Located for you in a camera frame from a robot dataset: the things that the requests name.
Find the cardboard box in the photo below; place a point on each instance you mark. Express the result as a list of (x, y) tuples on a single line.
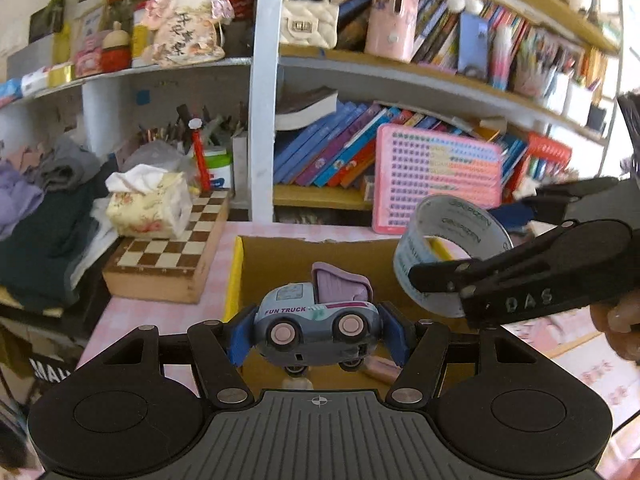
[(280, 265)]

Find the person's right hand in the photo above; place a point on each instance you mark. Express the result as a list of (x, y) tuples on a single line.
[(622, 325)]

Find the black printed bag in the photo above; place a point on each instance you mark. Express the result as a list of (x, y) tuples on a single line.
[(40, 360)]

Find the red book box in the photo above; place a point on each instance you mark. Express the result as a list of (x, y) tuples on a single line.
[(550, 152)]

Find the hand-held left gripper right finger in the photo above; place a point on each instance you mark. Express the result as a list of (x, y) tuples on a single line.
[(392, 335)]

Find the thick lying book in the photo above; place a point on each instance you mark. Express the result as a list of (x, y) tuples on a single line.
[(302, 107)]

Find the white quilted handbag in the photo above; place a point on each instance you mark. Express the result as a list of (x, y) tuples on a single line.
[(307, 20)]

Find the white green jar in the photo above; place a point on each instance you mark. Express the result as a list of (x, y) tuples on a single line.
[(220, 170)]

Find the red pen with white top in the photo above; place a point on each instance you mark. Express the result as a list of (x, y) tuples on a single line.
[(201, 160)]

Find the pink tin box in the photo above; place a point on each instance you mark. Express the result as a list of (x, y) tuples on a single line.
[(392, 15)]

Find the wooden chessboard box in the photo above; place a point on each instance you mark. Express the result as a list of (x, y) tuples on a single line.
[(165, 255)]

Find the red wooden doll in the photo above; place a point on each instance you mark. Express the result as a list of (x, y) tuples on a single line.
[(116, 50)]

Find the pink checkered tablecloth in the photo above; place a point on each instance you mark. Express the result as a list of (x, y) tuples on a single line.
[(150, 315)]

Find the floral fabric pig ornament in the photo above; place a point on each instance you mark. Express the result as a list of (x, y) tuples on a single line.
[(187, 20)]

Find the clear tape roll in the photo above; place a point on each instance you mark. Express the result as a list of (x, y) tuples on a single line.
[(450, 220)]

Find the bunch of pencils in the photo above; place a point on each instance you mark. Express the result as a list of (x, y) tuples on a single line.
[(170, 132)]

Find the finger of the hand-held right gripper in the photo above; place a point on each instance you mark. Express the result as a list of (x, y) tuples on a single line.
[(440, 277), (512, 217)]

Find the white pen cup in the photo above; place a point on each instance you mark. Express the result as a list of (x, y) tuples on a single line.
[(542, 87), (580, 102)]

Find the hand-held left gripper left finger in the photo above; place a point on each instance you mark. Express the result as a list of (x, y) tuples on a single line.
[(242, 340)]

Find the row of colourful books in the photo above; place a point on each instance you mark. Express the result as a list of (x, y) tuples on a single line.
[(325, 150)]

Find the row of upright shelf books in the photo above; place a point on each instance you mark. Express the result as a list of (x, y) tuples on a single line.
[(465, 30)]

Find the grey purple toy truck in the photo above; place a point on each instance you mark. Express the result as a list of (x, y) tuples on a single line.
[(310, 320)]

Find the pile of clothes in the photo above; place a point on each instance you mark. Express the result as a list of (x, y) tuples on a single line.
[(45, 220)]

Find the pink toy tablet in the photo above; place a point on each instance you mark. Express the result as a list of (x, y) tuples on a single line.
[(440, 170)]

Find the white wooden bookshelf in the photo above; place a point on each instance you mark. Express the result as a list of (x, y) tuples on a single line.
[(267, 110)]

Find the floral tissue box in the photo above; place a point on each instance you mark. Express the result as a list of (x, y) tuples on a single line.
[(145, 205)]

